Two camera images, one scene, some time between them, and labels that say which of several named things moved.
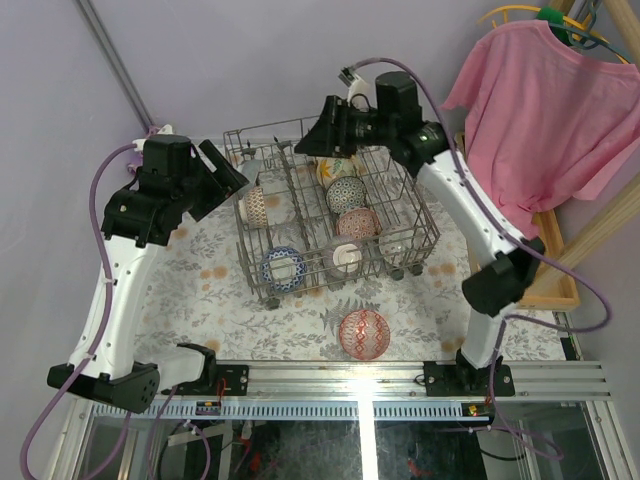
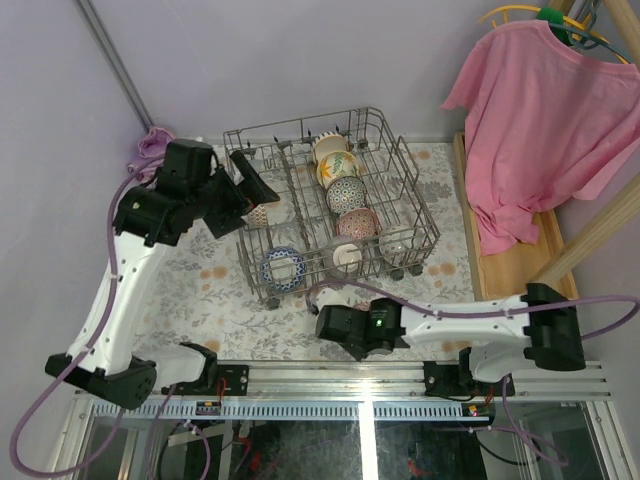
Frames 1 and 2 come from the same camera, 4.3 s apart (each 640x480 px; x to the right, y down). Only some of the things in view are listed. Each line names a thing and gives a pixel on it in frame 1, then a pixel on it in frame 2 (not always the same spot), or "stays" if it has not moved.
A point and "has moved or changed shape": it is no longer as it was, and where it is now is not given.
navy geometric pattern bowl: x=344 y=193 stays
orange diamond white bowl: x=398 y=246 stays
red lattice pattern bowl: x=364 y=334 has moved or changed shape
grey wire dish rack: x=310 y=223 stays
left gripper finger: x=223 y=175 to x=253 y=185
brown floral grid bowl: x=252 y=208 stays
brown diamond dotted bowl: x=359 y=223 stays
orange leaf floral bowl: x=329 y=168 stays
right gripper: x=327 y=137 to x=359 y=354
